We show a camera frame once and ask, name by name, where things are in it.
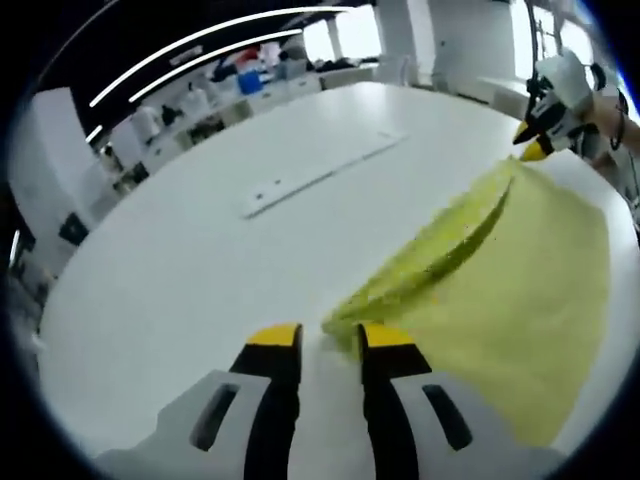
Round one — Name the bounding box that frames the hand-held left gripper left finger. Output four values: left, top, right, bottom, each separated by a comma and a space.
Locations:
154, 322, 305, 480

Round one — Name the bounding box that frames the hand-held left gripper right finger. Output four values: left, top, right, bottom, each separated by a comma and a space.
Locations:
356, 322, 504, 480

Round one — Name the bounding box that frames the yellow blue black garment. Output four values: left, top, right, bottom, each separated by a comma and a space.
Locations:
322, 154, 613, 450

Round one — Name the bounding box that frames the white cable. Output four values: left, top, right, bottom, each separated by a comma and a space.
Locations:
239, 130, 412, 220

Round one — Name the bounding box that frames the black office chair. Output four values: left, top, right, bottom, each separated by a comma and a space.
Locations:
59, 212, 89, 247

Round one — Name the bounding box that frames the blue storage bin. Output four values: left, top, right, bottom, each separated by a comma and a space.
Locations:
237, 72, 264, 97

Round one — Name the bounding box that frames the long ceiling light strip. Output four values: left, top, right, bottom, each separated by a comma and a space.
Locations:
128, 28, 304, 104
89, 5, 352, 109

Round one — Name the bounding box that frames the ceiling air vent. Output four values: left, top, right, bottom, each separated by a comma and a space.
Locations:
169, 45, 204, 67

